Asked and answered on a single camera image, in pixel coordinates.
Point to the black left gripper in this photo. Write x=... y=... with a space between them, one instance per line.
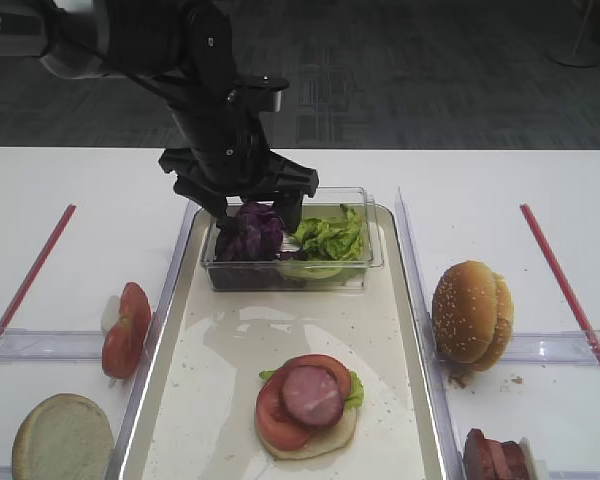
x=228 y=155

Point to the purple cabbage leaves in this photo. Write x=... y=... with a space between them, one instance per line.
x=254 y=233

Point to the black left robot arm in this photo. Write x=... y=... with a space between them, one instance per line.
x=182 y=52

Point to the green lettuce leaves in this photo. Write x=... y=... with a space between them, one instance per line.
x=335 y=238

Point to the white pusher block tomato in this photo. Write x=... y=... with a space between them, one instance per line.
x=110 y=313

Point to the standing tomato slices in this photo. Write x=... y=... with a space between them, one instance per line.
x=124 y=342

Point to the tomato slice on tray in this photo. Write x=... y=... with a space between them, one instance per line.
x=334 y=366

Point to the lettuce leaf under tomato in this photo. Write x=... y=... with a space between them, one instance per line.
x=353 y=400

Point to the stacked sausage slices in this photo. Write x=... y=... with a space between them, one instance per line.
x=486 y=459

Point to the clear plastic container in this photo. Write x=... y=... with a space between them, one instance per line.
x=291 y=270

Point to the sausage patty on tray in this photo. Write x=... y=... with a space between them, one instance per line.
x=311 y=396

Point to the silver metal tray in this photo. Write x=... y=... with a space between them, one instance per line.
x=205 y=427

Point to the front sesame bun top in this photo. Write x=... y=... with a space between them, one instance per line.
x=464 y=311

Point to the sesame bun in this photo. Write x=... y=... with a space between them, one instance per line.
x=503 y=326
x=464 y=311

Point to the bottom bun on tray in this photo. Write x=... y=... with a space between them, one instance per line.
x=285 y=439

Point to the upper left clear pusher track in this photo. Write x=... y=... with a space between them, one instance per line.
x=22 y=345

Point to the clear pusher track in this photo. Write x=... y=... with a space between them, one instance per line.
x=580 y=348
x=22 y=345

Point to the rear sesame bun top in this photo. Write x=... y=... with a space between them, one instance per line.
x=503 y=326

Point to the white bun half left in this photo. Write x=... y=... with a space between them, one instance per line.
x=66 y=436

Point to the upper right clear pusher track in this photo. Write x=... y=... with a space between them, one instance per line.
x=580 y=348

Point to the white pusher block sausage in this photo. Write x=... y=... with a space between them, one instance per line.
x=529 y=460

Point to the grey stand base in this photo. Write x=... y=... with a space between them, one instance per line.
x=577 y=54

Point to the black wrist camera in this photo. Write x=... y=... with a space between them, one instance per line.
x=258 y=93

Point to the left red rail strip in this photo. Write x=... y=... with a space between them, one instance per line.
x=35 y=268

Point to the red rail strip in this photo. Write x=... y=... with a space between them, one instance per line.
x=35 y=268
x=564 y=285

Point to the left clear divider rail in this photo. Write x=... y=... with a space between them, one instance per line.
x=128 y=459

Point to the clear divider rail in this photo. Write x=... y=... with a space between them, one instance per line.
x=449 y=456
x=128 y=459

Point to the right red rail strip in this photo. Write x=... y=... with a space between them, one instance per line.
x=564 y=285

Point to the right clear divider rail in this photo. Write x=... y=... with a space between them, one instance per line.
x=449 y=456

